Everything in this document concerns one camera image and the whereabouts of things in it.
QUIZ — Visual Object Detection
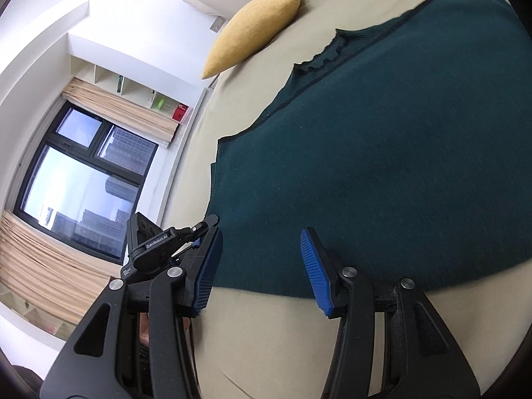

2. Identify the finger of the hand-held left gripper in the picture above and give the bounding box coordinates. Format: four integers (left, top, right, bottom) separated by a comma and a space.
189, 214, 220, 239

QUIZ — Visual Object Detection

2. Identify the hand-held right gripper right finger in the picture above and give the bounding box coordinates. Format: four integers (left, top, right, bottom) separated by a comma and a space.
299, 227, 483, 399

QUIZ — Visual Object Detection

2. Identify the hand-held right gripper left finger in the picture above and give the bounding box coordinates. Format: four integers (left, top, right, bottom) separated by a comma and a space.
39, 227, 224, 399

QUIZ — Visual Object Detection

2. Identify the dark green sweater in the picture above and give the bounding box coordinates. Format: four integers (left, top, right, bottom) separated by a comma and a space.
206, 0, 532, 300

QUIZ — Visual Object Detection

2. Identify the bed with beige sheet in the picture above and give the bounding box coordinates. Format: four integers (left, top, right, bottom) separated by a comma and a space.
158, 0, 532, 399

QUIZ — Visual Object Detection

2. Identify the black framed window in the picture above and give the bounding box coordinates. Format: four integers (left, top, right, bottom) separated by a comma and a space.
14, 102, 159, 264

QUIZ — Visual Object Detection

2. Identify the beige curtain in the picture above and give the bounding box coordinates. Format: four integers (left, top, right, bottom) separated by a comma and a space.
0, 211, 112, 326
62, 78, 179, 148

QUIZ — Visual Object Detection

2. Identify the white open shelf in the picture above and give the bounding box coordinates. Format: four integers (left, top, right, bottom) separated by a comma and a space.
70, 55, 194, 124

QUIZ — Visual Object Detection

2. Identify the yellow pillow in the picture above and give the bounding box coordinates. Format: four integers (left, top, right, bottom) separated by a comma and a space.
201, 0, 303, 79

